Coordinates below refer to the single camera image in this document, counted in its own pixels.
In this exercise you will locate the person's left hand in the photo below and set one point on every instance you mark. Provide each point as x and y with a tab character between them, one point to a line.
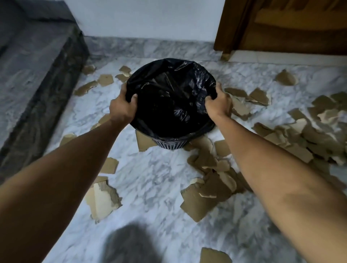
122	108

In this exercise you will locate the person's right hand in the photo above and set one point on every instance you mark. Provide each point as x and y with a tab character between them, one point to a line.
221	105

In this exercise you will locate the person's right thumb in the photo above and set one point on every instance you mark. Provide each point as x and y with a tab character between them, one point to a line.
210	100

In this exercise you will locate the person's left thumb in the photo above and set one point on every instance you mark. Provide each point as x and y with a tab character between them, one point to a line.
134	98

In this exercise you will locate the black plastic trash bag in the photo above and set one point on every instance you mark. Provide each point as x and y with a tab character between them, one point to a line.
170	100

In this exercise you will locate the dark mesh waste bin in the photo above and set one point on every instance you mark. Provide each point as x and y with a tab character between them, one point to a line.
170	145

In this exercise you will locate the person's right forearm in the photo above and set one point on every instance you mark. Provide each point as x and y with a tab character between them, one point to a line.
276	184

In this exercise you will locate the person's left forearm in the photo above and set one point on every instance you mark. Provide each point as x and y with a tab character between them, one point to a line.
62	184

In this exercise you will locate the white stone door threshold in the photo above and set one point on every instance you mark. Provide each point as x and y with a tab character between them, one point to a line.
287	59

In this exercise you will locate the scattered torn cardboard pieces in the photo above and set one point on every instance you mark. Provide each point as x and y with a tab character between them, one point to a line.
200	200

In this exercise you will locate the dark grey stone step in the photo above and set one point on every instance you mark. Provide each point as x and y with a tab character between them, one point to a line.
32	70

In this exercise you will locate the brown wooden door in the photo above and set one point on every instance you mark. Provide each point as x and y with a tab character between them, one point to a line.
287	24

